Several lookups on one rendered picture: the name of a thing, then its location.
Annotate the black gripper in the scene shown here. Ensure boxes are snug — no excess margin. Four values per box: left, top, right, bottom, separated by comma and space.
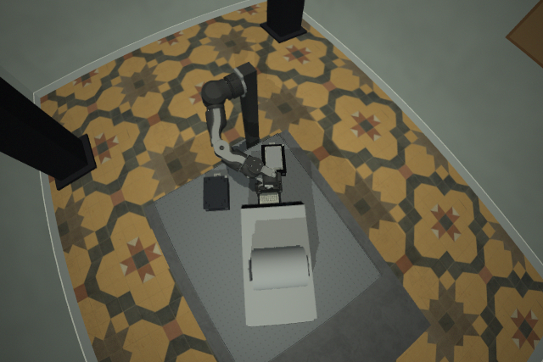
255, 172, 283, 197

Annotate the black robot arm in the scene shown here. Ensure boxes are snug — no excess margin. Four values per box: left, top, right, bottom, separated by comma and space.
201, 68, 277, 189

